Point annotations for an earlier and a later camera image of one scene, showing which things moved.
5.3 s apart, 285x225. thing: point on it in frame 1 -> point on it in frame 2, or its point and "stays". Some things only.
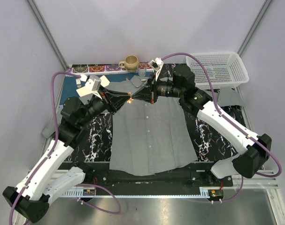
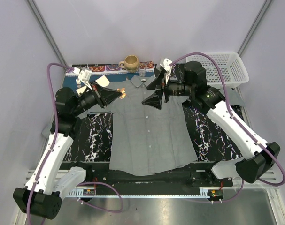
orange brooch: [129, 100] -> [122, 90]
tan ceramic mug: [130, 63] stays
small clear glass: [142, 69] stays
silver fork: [78, 83] stays
